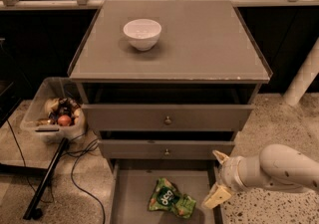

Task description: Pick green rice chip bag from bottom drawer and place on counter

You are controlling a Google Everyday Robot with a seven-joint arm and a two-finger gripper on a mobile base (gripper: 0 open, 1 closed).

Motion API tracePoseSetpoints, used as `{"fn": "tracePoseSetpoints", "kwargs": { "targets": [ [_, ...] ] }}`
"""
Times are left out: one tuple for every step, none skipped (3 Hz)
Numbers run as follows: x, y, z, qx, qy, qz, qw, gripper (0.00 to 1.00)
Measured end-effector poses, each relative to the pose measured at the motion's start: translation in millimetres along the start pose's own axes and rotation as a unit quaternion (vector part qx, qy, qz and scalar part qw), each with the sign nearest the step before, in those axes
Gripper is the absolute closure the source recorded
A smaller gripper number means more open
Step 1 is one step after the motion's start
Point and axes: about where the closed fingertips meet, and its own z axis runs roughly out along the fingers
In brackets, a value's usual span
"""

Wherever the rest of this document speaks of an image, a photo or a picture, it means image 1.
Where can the grey drawer cabinet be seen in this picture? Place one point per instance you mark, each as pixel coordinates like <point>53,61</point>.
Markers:
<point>204,56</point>

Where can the top grey drawer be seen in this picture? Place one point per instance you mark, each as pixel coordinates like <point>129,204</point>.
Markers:
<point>167,117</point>

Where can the middle grey drawer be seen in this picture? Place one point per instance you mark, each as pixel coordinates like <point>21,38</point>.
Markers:
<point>163,149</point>

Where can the clear plastic bin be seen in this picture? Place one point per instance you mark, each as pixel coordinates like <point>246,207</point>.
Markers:
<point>55,97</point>

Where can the white ceramic bowl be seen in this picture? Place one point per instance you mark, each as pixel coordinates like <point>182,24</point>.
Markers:
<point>142,34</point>

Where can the black metal leg bar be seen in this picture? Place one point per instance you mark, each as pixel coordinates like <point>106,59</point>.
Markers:
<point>33,211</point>

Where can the bottom grey drawer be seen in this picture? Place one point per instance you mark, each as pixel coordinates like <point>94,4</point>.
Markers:
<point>135,181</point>

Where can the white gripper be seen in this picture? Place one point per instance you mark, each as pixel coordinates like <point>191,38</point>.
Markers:
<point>229,172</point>

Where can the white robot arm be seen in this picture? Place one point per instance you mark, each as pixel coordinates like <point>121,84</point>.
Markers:
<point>276,167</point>

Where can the grey drawer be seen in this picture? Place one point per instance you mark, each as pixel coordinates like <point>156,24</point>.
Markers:
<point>163,149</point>
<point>135,181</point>
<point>167,117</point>

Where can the red apple in bin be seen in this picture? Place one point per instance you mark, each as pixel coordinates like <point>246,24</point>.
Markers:
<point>64,120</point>

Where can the white railing bar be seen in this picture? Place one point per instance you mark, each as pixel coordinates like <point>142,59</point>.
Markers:
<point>96,4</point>

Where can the white pillar post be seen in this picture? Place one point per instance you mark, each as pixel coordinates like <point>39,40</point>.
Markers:
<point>304,77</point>

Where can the green rice chip bag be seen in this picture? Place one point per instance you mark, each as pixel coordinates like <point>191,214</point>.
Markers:
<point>166,197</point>

